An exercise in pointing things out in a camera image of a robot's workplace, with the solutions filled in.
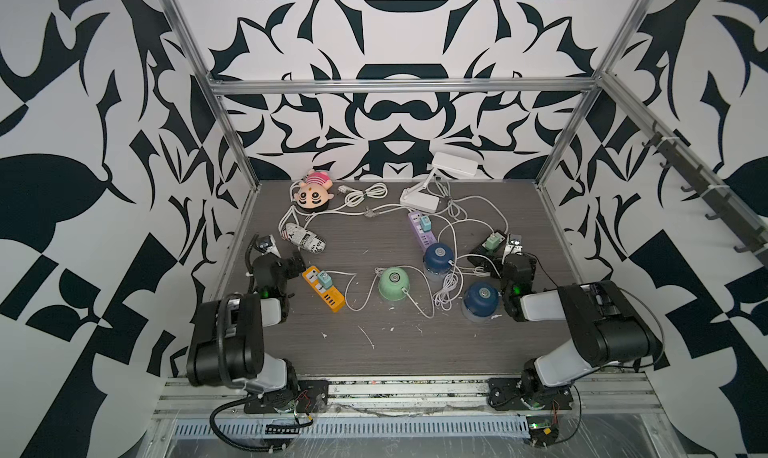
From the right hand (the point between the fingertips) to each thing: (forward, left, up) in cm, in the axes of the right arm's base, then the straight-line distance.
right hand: (508, 248), depth 94 cm
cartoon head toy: (+20, +63, +4) cm, 66 cm away
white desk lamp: (+24, +28, -2) cm, 37 cm away
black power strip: (+2, +5, -3) cm, 6 cm away
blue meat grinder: (-6, +24, +4) cm, 25 cm away
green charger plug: (+2, +5, +1) cm, 5 cm away
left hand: (-1, +71, +3) cm, 71 cm away
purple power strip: (+7, +25, -4) cm, 26 cm away
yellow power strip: (-14, +54, -3) cm, 56 cm away
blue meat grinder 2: (-19, +13, +4) cm, 23 cm away
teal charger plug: (+9, +25, +1) cm, 27 cm away
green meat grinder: (-13, +37, +5) cm, 39 cm away
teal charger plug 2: (-11, +55, +2) cm, 57 cm away
